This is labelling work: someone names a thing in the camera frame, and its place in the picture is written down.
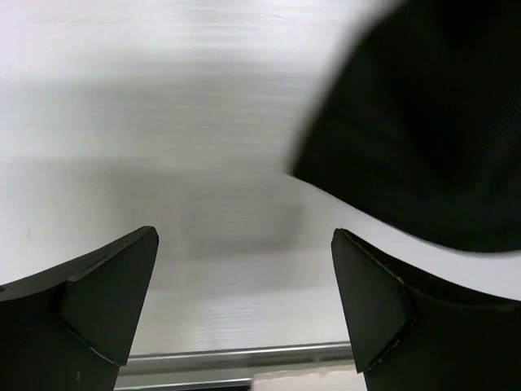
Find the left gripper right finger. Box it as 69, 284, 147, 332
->
331, 229, 520, 391

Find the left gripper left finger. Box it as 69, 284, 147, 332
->
1, 226, 159, 391

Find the black skirt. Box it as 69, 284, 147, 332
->
291, 1, 520, 253

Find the aluminium front rail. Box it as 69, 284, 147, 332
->
115, 342, 352, 390

